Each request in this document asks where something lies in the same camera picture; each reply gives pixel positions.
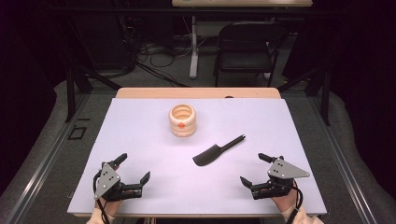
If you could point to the person's right hand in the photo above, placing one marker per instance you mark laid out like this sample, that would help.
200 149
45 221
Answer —
285 202

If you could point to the person's left hand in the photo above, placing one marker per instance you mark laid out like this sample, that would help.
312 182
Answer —
111 207

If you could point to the cream ribbed holder cup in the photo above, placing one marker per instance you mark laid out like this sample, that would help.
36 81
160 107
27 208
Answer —
182 130

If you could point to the black folding chair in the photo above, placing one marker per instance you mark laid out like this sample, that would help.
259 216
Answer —
243 62

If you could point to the white table mat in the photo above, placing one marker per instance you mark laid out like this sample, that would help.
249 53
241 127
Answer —
155 149

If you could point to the aluminium floor rail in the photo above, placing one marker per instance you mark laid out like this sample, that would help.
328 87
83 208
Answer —
43 161
342 161

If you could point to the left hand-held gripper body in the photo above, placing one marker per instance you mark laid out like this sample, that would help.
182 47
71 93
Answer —
107 182

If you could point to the desk with white leg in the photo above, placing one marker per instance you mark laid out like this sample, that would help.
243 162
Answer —
243 3

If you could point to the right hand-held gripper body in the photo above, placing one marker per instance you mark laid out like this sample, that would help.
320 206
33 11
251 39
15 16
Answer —
285 170

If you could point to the black metal stand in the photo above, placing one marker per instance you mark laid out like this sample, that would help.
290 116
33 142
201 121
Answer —
326 99
70 93

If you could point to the light wooden table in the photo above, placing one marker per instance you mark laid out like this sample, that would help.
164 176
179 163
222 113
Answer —
186 92

